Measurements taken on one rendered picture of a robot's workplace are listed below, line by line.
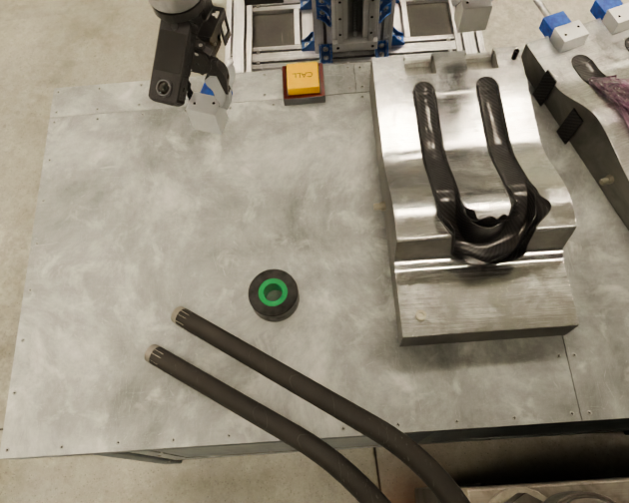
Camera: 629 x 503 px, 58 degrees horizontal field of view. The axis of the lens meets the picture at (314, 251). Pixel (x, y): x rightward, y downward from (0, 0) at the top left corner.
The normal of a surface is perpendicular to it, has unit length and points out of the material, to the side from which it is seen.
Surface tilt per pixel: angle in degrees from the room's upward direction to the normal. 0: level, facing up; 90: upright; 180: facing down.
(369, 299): 0
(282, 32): 0
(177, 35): 32
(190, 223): 0
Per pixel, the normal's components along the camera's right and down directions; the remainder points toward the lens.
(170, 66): -0.22, 0.15
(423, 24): -0.05, -0.39
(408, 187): -0.07, -0.76
